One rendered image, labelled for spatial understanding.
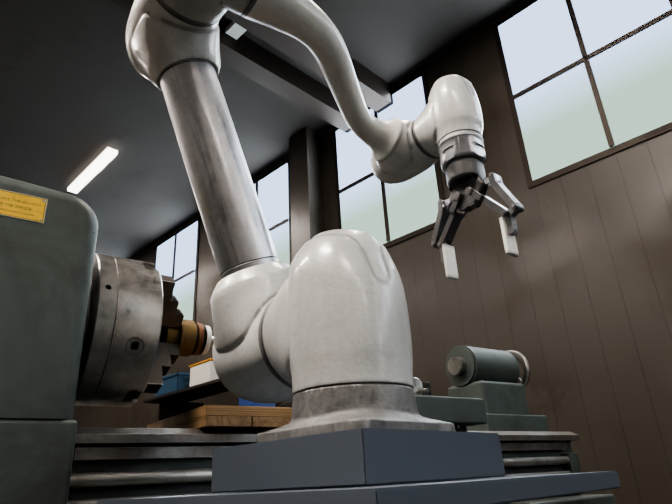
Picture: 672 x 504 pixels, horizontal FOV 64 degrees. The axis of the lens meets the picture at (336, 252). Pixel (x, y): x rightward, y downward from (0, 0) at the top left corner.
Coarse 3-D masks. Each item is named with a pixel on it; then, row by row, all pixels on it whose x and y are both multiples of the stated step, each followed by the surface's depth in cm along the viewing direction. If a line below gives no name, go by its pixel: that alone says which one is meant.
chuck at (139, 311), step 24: (120, 264) 110; (144, 264) 118; (120, 288) 105; (144, 288) 108; (120, 312) 103; (144, 312) 106; (120, 336) 102; (144, 336) 105; (120, 360) 103; (144, 360) 105; (120, 384) 105; (144, 384) 107
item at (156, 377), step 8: (160, 344) 118; (168, 344) 119; (176, 344) 120; (160, 352) 117; (168, 352) 118; (176, 352) 119; (160, 360) 115; (168, 360) 116; (160, 368) 114; (168, 368) 116; (152, 376) 112; (160, 376) 113; (152, 384) 111; (160, 384) 112; (128, 392) 108; (136, 392) 109; (144, 392) 112; (152, 392) 113
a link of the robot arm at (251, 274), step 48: (144, 0) 90; (144, 48) 92; (192, 48) 91; (192, 96) 90; (192, 144) 89; (240, 192) 88; (240, 240) 85; (240, 288) 81; (240, 336) 79; (240, 384) 82; (288, 384) 75
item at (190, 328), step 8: (184, 320) 124; (192, 320) 126; (168, 328) 120; (176, 328) 122; (184, 328) 121; (192, 328) 123; (200, 328) 124; (160, 336) 124; (168, 336) 120; (176, 336) 121; (184, 336) 121; (192, 336) 122; (200, 336) 123; (184, 344) 121; (192, 344) 122; (200, 344) 123; (184, 352) 122; (192, 352) 124; (200, 352) 124
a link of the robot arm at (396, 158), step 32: (256, 0) 87; (288, 0) 89; (288, 32) 93; (320, 32) 93; (320, 64) 100; (352, 64) 103; (352, 96) 106; (352, 128) 114; (384, 128) 116; (384, 160) 118; (416, 160) 117
